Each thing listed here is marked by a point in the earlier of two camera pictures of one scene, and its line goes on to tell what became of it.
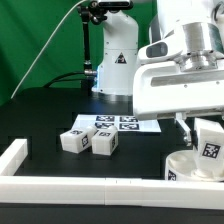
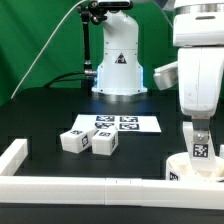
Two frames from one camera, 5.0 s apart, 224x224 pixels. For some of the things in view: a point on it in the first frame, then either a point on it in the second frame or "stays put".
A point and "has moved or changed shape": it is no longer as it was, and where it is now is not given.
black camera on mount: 112,5 stays put
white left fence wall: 13,156 stays put
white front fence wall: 117,191 stays put
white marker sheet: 125,123 stays put
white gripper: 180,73 -> 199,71
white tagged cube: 209,148 has moved or changed shape
